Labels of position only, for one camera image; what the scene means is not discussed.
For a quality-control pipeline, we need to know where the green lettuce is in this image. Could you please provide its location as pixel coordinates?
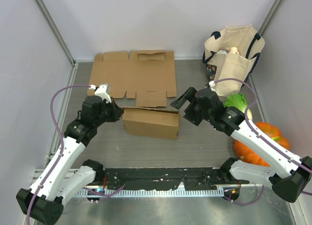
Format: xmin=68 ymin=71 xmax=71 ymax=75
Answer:
xmin=223 ymin=94 xmax=248 ymax=113

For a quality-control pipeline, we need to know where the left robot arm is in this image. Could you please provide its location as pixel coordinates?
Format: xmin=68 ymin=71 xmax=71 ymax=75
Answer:
xmin=16 ymin=96 xmax=123 ymax=225

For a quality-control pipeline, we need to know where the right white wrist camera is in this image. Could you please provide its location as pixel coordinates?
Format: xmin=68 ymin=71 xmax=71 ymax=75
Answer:
xmin=209 ymin=81 xmax=216 ymax=91

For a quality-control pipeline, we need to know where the beige canvas tote bag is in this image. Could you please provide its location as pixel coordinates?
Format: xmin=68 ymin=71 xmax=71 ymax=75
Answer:
xmin=202 ymin=25 xmax=265 ymax=97

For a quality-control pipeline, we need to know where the orange pumpkin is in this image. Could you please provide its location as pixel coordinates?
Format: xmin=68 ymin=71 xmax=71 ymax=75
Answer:
xmin=231 ymin=120 xmax=291 ymax=171

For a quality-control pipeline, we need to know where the flat brown cardboard sheet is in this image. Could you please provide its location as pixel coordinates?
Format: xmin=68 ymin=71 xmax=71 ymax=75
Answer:
xmin=89 ymin=50 xmax=177 ymax=107

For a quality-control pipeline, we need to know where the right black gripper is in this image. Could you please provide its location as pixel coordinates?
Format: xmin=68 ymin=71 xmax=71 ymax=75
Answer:
xmin=171 ymin=86 xmax=213 ymax=126

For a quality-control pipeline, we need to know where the white bottle in bag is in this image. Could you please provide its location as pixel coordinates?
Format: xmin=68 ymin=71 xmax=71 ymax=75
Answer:
xmin=217 ymin=47 xmax=240 ymax=57

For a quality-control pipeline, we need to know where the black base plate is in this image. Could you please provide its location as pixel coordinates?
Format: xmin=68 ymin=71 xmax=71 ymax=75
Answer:
xmin=82 ymin=167 xmax=251 ymax=191

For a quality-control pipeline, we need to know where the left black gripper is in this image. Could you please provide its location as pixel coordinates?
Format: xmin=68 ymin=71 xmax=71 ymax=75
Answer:
xmin=95 ymin=97 xmax=124 ymax=126

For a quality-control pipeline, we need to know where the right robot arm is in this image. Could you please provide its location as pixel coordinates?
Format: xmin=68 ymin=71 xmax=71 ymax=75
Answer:
xmin=170 ymin=87 xmax=312 ymax=203

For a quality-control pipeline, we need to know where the slotted cable duct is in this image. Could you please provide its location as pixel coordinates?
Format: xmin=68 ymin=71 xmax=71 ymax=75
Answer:
xmin=75 ymin=187 xmax=224 ymax=198

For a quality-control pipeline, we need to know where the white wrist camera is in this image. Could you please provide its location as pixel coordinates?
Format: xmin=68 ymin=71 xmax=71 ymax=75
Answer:
xmin=209 ymin=81 xmax=216 ymax=91
xmin=89 ymin=83 xmax=112 ymax=103

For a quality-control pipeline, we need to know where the brown cardboard box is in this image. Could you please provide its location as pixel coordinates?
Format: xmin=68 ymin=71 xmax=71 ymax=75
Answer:
xmin=122 ymin=107 xmax=180 ymax=140

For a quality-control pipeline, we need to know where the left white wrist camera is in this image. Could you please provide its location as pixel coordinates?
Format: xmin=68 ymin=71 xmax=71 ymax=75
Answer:
xmin=89 ymin=83 xmax=112 ymax=103

